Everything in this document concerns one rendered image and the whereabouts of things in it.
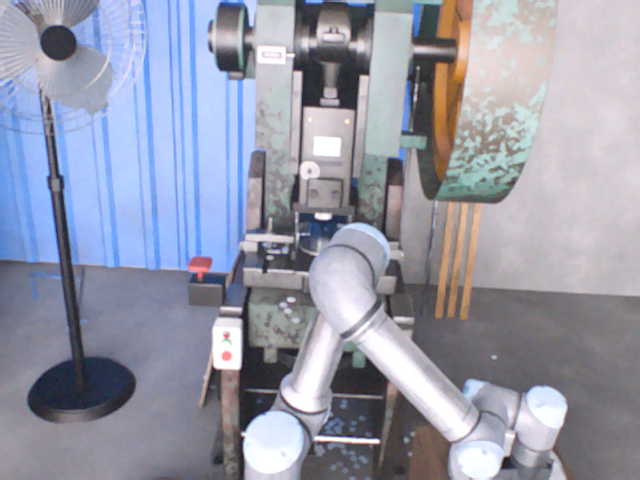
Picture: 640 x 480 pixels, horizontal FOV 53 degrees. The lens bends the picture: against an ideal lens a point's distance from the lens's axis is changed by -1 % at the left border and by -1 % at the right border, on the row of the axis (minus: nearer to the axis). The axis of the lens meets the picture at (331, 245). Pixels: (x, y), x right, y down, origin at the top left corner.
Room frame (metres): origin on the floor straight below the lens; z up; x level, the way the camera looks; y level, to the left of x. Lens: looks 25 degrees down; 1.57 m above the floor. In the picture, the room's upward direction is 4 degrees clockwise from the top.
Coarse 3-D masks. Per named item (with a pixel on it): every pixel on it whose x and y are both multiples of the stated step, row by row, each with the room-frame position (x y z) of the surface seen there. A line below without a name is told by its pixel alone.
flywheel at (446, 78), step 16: (448, 0) 2.10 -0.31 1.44; (464, 0) 1.96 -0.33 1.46; (448, 16) 2.11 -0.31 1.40; (464, 16) 1.92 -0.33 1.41; (448, 32) 2.11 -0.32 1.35; (464, 32) 1.77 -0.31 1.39; (464, 48) 1.75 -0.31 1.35; (448, 64) 1.88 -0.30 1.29; (464, 64) 1.75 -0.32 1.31; (432, 80) 2.14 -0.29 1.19; (448, 80) 2.05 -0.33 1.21; (432, 96) 2.11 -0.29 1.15; (448, 96) 2.01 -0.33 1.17; (432, 112) 2.07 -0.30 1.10; (448, 112) 1.98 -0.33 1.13; (432, 128) 2.03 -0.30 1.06; (448, 128) 1.94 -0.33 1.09; (432, 144) 1.98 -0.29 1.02; (448, 144) 1.89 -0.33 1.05; (448, 160) 1.70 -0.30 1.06
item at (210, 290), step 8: (192, 280) 1.57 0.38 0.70; (200, 280) 1.57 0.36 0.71; (208, 280) 1.58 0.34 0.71; (216, 280) 1.58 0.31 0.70; (224, 280) 1.59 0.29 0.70; (192, 288) 1.55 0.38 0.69; (200, 288) 1.55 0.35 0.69; (208, 288) 1.56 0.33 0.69; (216, 288) 1.56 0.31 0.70; (224, 288) 1.59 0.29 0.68; (192, 296) 1.55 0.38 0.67; (200, 296) 1.55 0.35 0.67; (208, 296) 1.56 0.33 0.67; (216, 296) 1.56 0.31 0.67; (224, 296) 1.59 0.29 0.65; (192, 304) 1.55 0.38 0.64; (200, 304) 1.55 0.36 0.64; (208, 304) 1.55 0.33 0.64; (216, 304) 1.56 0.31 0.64
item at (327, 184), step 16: (320, 96) 1.81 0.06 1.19; (304, 112) 1.73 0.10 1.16; (320, 112) 1.73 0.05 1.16; (336, 112) 1.73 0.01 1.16; (352, 112) 1.73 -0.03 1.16; (304, 128) 1.73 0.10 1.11; (320, 128) 1.73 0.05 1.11; (336, 128) 1.73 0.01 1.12; (352, 128) 1.73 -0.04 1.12; (304, 144) 1.73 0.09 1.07; (320, 144) 1.73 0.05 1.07; (336, 144) 1.73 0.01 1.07; (352, 144) 1.74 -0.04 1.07; (304, 160) 1.73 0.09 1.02; (320, 160) 1.73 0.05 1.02; (336, 160) 1.73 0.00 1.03; (352, 160) 1.74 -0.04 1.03; (304, 176) 1.72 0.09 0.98; (320, 176) 1.73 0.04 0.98; (336, 176) 1.73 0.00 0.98; (352, 176) 1.74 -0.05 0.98; (304, 192) 1.73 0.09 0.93; (320, 192) 1.70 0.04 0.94; (336, 192) 1.70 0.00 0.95
